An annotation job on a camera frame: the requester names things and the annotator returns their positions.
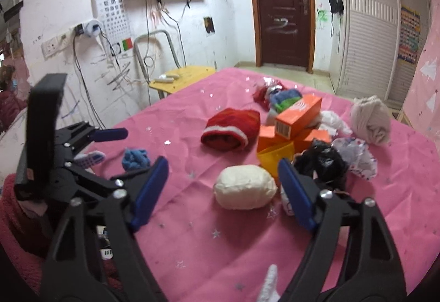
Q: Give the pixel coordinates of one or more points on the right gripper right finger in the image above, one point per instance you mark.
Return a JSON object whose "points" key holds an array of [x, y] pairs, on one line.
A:
{"points": [[294, 188]]}

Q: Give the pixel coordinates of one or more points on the blue cloth scrap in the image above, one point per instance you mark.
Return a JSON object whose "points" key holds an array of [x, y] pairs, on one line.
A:
{"points": [[135, 159]]}

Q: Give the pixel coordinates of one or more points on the pink tree pattern curtain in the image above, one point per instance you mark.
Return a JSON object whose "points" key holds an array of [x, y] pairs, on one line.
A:
{"points": [[421, 106]]}

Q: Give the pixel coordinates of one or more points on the black plastic bag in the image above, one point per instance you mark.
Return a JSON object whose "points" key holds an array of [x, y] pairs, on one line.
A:
{"points": [[324, 164]]}

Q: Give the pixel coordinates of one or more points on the dark brown door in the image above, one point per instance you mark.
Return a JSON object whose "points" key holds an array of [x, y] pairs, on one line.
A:
{"points": [[285, 33]]}

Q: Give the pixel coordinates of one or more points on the eye chart poster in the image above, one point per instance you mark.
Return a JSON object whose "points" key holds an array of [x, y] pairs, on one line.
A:
{"points": [[113, 16]]}

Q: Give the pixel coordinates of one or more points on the red white knit hat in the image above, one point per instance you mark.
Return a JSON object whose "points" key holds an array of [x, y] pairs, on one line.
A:
{"points": [[231, 130]]}

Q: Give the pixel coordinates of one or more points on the white printed plastic wrapper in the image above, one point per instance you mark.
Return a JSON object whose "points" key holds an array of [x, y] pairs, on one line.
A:
{"points": [[356, 154]]}

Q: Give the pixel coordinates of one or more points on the red snack wrapper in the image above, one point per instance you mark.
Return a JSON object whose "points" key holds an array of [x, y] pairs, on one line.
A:
{"points": [[263, 91]]}

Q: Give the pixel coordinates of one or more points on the white gloved hand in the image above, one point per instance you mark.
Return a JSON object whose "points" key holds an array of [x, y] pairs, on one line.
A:
{"points": [[268, 292]]}

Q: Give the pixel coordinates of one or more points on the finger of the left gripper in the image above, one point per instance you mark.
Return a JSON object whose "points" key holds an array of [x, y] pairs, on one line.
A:
{"points": [[106, 135], [90, 159]]}

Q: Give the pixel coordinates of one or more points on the white louvered wardrobe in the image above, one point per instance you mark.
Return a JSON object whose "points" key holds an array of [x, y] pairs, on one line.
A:
{"points": [[366, 62]]}

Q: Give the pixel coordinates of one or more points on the blue green sock bundle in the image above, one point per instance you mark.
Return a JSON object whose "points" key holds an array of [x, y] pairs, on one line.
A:
{"points": [[283, 99]]}

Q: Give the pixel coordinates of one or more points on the orange cardboard box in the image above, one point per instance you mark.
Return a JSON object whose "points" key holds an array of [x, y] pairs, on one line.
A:
{"points": [[294, 119]]}

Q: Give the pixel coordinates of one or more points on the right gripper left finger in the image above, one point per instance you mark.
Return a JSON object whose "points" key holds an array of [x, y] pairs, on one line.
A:
{"points": [[146, 199]]}

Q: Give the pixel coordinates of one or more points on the colourful wall chart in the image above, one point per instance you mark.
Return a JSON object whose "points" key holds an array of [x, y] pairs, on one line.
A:
{"points": [[410, 28]]}

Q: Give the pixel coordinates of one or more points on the flat orange box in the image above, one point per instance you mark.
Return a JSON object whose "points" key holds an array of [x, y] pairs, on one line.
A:
{"points": [[267, 138]]}

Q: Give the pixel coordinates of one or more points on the beige knit hat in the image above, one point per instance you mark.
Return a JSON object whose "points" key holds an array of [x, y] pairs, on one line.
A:
{"points": [[370, 120]]}

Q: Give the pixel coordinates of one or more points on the white wall power strip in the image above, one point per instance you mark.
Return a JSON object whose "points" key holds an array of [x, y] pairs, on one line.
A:
{"points": [[55, 45]]}

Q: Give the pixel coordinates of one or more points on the pink star bed sheet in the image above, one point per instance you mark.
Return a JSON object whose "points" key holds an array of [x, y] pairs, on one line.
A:
{"points": [[220, 224]]}

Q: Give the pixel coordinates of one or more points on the yellow wooden chair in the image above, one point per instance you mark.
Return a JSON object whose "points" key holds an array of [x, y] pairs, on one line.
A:
{"points": [[188, 74]]}

